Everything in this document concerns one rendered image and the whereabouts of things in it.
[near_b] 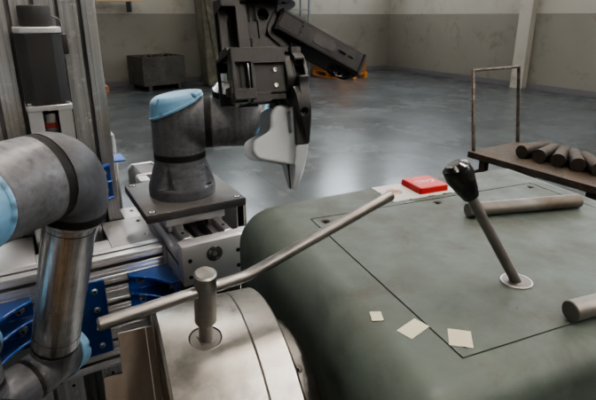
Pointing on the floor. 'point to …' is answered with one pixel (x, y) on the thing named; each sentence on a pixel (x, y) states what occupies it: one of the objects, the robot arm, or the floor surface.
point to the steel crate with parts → (156, 70)
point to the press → (206, 26)
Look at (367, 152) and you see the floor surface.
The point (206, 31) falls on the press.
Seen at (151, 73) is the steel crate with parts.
